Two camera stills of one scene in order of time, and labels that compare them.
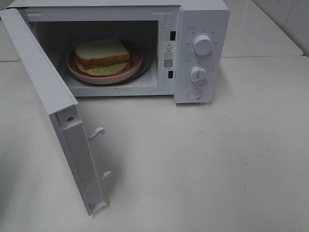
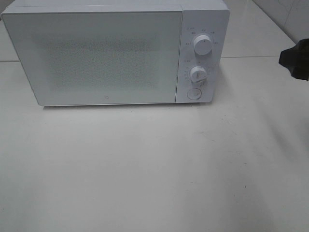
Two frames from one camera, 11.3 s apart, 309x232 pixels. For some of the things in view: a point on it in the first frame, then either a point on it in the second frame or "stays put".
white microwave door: x=63 y=107 to x=106 y=57
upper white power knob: x=203 y=45 stays put
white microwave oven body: x=136 y=48 stays put
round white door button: x=194 y=94 stays put
